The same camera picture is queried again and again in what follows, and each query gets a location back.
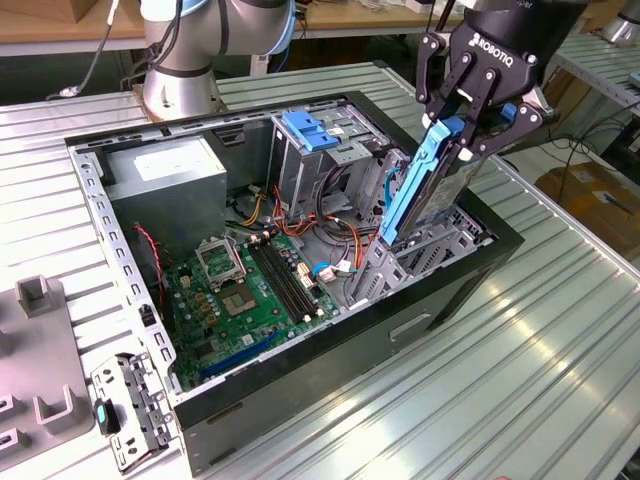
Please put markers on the cardboard box with label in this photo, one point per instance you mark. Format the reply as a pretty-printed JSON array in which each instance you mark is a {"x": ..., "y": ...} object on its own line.
[{"x": 585, "y": 200}]

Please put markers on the blue expansion slot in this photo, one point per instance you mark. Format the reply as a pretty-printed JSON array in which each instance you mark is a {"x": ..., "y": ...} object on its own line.
[{"x": 240, "y": 354}]

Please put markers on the green motherboard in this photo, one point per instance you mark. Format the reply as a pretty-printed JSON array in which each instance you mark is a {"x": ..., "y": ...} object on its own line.
[{"x": 265, "y": 327}]

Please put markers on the metal slot cover bracket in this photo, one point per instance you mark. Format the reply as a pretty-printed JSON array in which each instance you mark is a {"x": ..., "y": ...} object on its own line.
[{"x": 112, "y": 380}]

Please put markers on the grey parts rack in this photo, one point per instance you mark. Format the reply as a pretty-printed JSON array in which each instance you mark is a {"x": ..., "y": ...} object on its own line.
[{"x": 40, "y": 350}]

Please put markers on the CPU socket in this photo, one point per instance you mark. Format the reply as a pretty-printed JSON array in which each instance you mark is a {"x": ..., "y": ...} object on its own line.
[{"x": 239, "y": 302}]

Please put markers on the black latch with teal tab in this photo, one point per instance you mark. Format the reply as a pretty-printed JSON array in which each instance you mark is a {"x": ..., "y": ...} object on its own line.
[{"x": 112, "y": 417}]

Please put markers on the metal optical drive cage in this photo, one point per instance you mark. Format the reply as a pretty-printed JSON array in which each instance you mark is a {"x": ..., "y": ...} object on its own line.
[{"x": 295, "y": 175}]

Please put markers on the black square chipset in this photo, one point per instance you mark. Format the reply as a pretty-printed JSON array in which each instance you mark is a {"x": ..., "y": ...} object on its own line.
[{"x": 201, "y": 350}]

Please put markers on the small black case switch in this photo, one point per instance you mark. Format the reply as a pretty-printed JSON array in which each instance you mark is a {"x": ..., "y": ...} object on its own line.
[{"x": 148, "y": 316}]

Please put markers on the black RAM slot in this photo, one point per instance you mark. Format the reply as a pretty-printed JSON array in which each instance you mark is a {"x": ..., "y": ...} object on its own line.
[
  {"x": 287, "y": 280},
  {"x": 281, "y": 280},
  {"x": 274, "y": 280},
  {"x": 294, "y": 280}
]

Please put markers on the hard disk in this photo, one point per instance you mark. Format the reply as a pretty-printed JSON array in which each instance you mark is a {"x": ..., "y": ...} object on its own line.
[{"x": 400, "y": 200}]

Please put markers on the wooden desk white frame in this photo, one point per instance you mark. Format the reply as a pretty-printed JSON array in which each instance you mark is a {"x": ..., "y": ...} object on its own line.
[{"x": 350, "y": 20}]

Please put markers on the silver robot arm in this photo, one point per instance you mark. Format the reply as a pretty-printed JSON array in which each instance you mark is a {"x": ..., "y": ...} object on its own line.
[{"x": 170, "y": 85}]

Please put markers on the black open PC case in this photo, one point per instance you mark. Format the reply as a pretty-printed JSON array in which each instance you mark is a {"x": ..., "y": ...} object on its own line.
[{"x": 350, "y": 360}]

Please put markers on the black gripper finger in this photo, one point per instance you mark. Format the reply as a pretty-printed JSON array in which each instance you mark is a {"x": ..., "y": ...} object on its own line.
[
  {"x": 532, "y": 118},
  {"x": 427, "y": 70}
]

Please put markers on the grey power supply box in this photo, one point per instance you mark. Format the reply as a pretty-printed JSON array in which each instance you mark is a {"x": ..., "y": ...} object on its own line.
[{"x": 170, "y": 210}]

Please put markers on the black case fan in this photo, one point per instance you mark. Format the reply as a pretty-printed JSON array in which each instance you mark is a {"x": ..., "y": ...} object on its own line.
[{"x": 150, "y": 270}]

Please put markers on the metal slat side table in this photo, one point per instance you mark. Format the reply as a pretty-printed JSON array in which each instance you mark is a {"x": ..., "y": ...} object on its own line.
[{"x": 605, "y": 75}]

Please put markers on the metal disk bay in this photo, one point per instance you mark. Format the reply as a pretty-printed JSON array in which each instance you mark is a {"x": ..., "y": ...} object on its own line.
[{"x": 385, "y": 270}]

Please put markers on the blue plastic drive latch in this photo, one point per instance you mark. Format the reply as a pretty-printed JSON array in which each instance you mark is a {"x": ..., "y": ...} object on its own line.
[{"x": 310, "y": 132}]

